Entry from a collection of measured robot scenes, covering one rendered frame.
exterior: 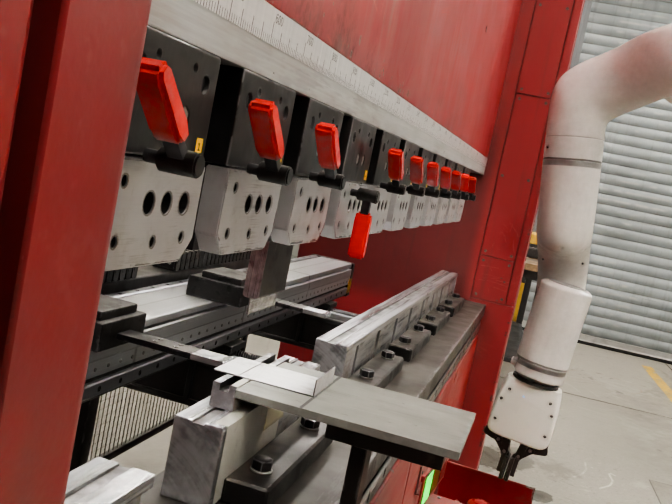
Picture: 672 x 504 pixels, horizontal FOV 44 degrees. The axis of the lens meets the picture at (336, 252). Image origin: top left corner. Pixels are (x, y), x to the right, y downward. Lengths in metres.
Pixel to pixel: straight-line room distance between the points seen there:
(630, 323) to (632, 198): 1.23
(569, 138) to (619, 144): 7.39
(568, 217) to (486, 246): 1.81
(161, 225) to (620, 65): 0.87
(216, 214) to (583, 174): 0.74
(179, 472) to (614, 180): 7.92
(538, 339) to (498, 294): 1.80
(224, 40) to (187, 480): 0.50
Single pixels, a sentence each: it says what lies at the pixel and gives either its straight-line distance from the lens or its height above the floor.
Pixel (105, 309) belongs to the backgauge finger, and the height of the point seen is 1.03.
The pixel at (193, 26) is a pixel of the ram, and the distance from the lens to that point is 0.65.
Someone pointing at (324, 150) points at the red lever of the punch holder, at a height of 1.29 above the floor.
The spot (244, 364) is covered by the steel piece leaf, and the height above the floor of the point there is 1.00.
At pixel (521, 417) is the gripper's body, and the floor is 0.94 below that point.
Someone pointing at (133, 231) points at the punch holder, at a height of 1.20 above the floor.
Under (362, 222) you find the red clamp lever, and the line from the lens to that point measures 1.16.
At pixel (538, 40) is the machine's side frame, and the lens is 3.19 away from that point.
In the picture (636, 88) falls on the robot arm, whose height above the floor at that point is 1.47.
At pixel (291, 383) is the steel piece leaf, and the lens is 1.04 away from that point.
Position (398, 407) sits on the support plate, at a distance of 1.05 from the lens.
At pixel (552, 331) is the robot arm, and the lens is 1.36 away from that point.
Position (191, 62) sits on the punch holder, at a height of 1.33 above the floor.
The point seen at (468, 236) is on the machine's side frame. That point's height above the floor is 1.11.
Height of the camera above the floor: 1.28
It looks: 6 degrees down
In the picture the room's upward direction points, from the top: 12 degrees clockwise
